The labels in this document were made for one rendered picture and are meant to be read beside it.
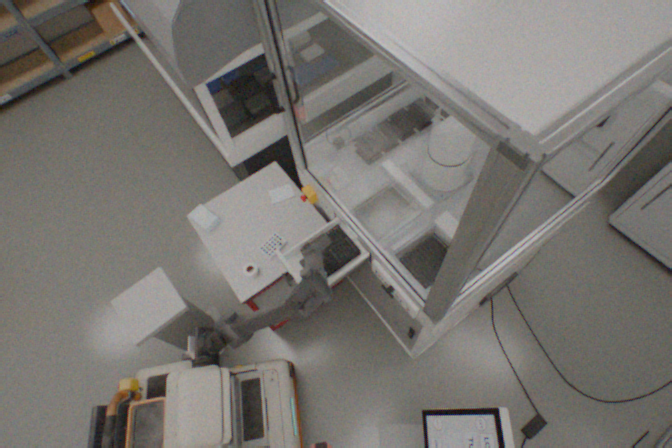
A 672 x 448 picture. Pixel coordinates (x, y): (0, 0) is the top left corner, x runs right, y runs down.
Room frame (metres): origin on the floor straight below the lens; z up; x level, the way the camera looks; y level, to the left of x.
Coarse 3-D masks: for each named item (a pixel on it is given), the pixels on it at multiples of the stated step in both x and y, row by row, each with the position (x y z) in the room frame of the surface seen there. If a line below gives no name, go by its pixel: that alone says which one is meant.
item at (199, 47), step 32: (128, 0) 1.87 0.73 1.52; (160, 0) 1.56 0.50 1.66; (192, 0) 1.48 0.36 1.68; (224, 0) 1.53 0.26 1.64; (160, 32) 1.54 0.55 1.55; (192, 32) 1.46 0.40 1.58; (224, 32) 1.51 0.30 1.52; (256, 32) 1.58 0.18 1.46; (192, 64) 1.44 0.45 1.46; (224, 64) 1.49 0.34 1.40; (224, 128) 1.44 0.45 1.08; (256, 128) 1.53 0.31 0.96; (256, 160) 1.51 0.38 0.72; (288, 160) 1.59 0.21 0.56
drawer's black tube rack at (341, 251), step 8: (336, 232) 0.84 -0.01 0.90; (344, 232) 0.83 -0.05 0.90; (336, 240) 0.80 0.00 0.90; (344, 240) 0.79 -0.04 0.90; (328, 248) 0.76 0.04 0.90; (336, 248) 0.77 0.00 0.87; (344, 248) 0.75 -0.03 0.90; (352, 248) 0.75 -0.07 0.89; (328, 256) 0.72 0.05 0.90; (336, 256) 0.72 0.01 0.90; (344, 256) 0.71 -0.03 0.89; (352, 256) 0.71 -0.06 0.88; (328, 264) 0.70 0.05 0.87; (336, 264) 0.68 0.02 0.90; (344, 264) 0.68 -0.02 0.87; (328, 272) 0.65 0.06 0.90
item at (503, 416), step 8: (440, 408) 0.03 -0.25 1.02; (448, 408) 0.02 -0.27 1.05; (456, 408) 0.02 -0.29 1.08; (464, 408) 0.01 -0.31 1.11; (472, 408) 0.01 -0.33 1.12; (480, 408) 0.01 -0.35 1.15; (488, 408) 0.00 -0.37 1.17; (496, 408) 0.00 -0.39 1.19; (504, 408) -0.01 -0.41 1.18; (424, 416) 0.01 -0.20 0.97; (496, 416) -0.02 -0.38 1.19; (504, 416) -0.03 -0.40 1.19; (424, 424) -0.01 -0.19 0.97; (496, 424) -0.04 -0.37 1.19; (504, 424) -0.05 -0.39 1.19; (424, 432) -0.03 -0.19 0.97; (504, 432) -0.07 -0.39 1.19; (424, 440) -0.06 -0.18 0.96; (504, 440) -0.09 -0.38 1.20; (512, 440) -0.09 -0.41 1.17
